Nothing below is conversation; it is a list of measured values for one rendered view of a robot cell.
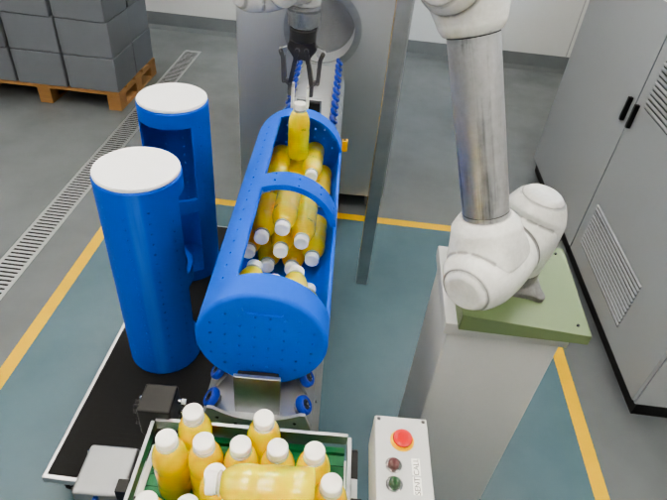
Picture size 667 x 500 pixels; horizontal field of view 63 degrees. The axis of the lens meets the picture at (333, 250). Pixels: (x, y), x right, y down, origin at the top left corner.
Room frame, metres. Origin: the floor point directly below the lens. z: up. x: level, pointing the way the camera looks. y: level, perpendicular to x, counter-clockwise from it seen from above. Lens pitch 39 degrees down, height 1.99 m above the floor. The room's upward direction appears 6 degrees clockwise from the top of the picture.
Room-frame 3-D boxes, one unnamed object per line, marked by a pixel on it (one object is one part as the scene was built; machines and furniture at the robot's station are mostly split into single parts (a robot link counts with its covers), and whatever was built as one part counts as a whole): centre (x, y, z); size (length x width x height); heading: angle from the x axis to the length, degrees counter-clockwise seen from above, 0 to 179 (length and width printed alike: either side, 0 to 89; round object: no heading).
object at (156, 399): (0.66, 0.33, 0.95); 0.10 x 0.07 x 0.10; 91
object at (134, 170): (1.49, 0.66, 1.03); 0.28 x 0.28 x 0.01
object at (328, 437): (0.63, 0.13, 0.96); 0.40 x 0.01 x 0.03; 91
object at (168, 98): (2.04, 0.71, 1.03); 0.28 x 0.28 x 0.01
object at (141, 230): (1.49, 0.66, 0.59); 0.28 x 0.28 x 0.88
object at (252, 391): (0.71, 0.13, 0.99); 0.10 x 0.02 x 0.12; 91
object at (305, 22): (1.53, 0.15, 1.54); 0.09 x 0.09 x 0.06
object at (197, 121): (2.04, 0.71, 0.59); 0.28 x 0.28 x 0.88
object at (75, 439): (1.62, 0.63, 0.08); 1.50 x 0.52 x 0.15; 179
